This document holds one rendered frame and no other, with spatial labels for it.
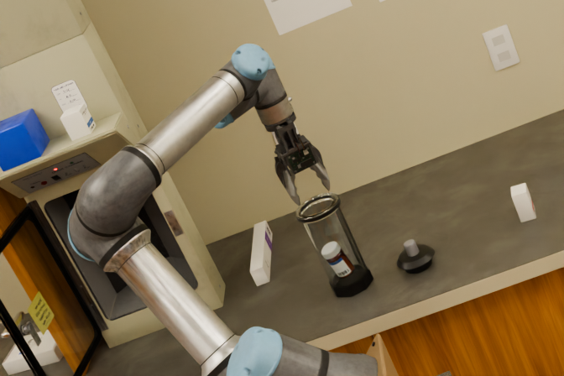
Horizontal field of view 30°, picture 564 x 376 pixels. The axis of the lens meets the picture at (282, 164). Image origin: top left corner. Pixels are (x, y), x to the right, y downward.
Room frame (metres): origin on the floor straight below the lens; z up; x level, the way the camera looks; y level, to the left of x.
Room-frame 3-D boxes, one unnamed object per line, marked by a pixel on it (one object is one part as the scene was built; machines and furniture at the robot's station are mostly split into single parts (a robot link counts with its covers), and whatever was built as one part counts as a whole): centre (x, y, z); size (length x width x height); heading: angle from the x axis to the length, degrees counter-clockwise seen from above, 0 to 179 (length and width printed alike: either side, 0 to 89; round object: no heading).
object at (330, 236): (2.20, -0.03, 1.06); 0.11 x 0.11 x 0.21
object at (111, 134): (2.36, 0.45, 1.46); 0.32 x 0.11 x 0.10; 80
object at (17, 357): (2.58, 0.80, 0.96); 0.16 x 0.12 x 0.04; 71
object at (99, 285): (2.53, 0.42, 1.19); 0.26 x 0.24 x 0.35; 80
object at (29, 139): (2.37, 0.53, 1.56); 0.10 x 0.10 x 0.09; 80
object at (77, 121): (2.34, 0.38, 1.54); 0.05 x 0.05 x 0.06; 78
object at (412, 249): (2.15, -0.19, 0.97); 0.09 x 0.09 x 0.07
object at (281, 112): (2.18, -0.04, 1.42); 0.08 x 0.08 x 0.05
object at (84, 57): (2.54, 0.42, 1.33); 0.32 x 0.25 x 0.77; 80
